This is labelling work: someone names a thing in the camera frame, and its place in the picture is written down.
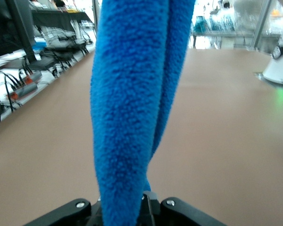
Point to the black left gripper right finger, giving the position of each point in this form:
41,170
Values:
153,212

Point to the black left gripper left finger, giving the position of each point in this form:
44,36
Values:
96,214

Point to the blue microfibre towel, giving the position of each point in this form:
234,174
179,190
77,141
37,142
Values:
127,106

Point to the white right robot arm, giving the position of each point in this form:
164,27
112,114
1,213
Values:
277,70

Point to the power strip with orange switches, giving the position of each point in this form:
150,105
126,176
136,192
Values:
26,90
34,77

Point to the flat black box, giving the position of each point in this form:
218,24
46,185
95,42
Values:
42,64

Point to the black monitor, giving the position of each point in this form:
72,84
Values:
4,23

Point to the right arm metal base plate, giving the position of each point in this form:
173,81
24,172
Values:
261,76

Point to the aluminium frame post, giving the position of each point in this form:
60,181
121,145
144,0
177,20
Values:
259,26

